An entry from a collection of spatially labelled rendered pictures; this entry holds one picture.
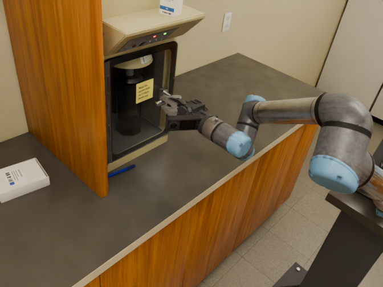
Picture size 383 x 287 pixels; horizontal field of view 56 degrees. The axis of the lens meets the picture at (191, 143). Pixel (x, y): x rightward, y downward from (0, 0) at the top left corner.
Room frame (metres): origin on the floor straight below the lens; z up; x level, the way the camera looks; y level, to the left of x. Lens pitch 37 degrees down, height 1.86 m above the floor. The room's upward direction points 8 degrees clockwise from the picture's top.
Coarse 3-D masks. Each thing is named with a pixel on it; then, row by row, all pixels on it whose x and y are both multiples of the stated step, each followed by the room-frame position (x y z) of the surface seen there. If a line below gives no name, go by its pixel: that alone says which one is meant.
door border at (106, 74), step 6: (108, 66) 0.96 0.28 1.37; (108, 72) 0.95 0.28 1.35; (108, 78) 0.95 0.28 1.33; (108, 84) 0.95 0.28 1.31; (108, 90) 0.95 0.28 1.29; (108, 96) 0.95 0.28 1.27; (108, 102) 0.95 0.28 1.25; (108, 108) 0.95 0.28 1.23; (108, 114) 0.95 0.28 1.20; (108, 120) 0.95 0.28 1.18; (108, 126) 0.95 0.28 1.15; (108, 132) 0.95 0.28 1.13; (108, 138) 0.95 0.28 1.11; (108, 144) 0.95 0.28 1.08; (108, 150) 0.95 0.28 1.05; (108, 156) 0.95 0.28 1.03; (108, 162) 0.95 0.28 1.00
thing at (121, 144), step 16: (160, 48) 1.12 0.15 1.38; (176, 48) 1.18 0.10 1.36; (112, 64) 0.97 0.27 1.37; (128, 64) 1.01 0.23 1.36; (144, 64) 1.07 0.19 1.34; (160, 64) 1.12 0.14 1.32; (112, 80) 0.97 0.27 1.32; (128, 80) 1.01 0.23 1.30; (144, 80) 1.07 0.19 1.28; (160, 80) 1.13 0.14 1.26; (112, 96) 0.97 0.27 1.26; (128, 96) 1.02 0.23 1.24; (160, 96) 1.13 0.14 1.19; (112, 112) 0.96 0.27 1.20; (128, 112) 1.02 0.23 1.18; (144, 112) 1.07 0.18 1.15; (160, 112) 1.14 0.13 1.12; (112, 128) 0.96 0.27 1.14; (128, 128) 1.02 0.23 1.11; (144, 128) 1.08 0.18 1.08; (160, 128) 1.14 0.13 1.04; (112, 144) 0.96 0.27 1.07; (128, 144) 1.02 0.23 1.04; (144, 144) 1.08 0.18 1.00; (112, 160) 0.96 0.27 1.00
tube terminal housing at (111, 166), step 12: (108, 0) 0.97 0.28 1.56; (120, 0) 1.01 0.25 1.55; (132, 0) 1.04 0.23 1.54; (144, 0) 1.07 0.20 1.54; (156, 0) 1.11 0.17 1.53; (108, 12) 0.97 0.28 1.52; (120, 12) 1.01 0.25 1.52; (132, 12) 1.04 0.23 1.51; (144, 48) 1.08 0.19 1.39; (156, 144) 1.15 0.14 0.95; (132, 156) 1.05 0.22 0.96; (108, 168) 0.96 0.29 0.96
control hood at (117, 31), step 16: (128, 16) 1.00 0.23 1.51; (144, 16) 1.02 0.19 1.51; (160, 16) 1.04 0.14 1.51; (176, 16) 1.06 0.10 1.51; (192, 16) 1.08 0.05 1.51; (112, 32) 0.91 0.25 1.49; (128, 32) 0.89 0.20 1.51; (144, 32) 0.93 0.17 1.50; (176, 32) 1.11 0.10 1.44; (112, 48) 0.91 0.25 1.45
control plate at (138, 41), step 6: (168, 30) 1.03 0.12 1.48; (174, 30) 1.07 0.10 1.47; (144, 36) 0.96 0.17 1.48; (150, 36) 0.99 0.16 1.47; (156, 36) 1.02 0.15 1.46; (162, 36) 1.06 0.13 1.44; (132, 42) 0.94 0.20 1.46; (138, 42) 0.98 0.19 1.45; (120, 48) 0.94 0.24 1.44; (132, 48) 1.00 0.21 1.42
